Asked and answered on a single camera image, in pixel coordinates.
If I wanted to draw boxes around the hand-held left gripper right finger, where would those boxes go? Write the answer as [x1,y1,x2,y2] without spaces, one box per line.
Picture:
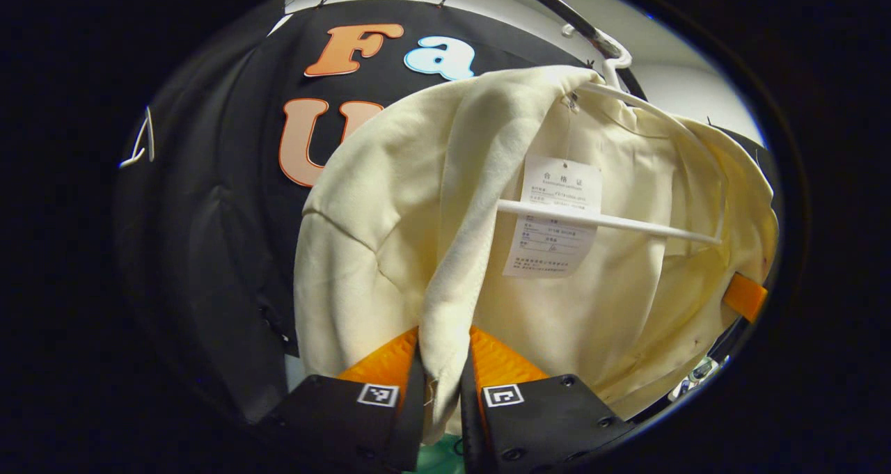
[461,326,634,473]

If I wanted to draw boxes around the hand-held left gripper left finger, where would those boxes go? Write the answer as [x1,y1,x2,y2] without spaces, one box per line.
[268,328,425,473]

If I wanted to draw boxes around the white hanger with crossbar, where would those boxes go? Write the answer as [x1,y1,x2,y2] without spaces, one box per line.
[496,23,728,246]

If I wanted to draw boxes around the cream button shirt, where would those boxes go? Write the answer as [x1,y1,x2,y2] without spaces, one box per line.
[292,65,779,447]

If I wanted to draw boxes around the empty white plastic hanger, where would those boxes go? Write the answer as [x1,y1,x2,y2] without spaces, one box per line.
[118,106,155,170]

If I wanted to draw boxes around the white paper garment tag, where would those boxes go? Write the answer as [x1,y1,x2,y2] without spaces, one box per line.
[503,156,604,278]

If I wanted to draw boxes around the black clothes rail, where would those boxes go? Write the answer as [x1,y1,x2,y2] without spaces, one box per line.
[501,0,648,102]

